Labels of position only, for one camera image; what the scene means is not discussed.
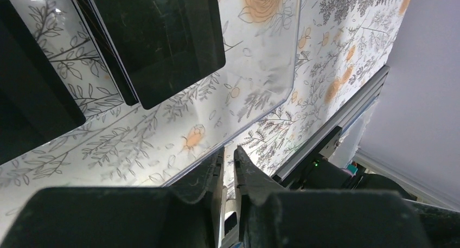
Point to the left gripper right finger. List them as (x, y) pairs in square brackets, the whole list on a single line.
[(273, 216)]

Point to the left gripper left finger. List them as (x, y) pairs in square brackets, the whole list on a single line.
[(183, 214)]

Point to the black credit card stack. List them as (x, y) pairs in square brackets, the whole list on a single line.
[(36, 107), (153, 49)]

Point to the clear acrylic card box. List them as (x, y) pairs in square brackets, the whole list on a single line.
[(123, 145)]

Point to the floral tablecloth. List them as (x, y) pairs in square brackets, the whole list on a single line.
[(340, 44)]

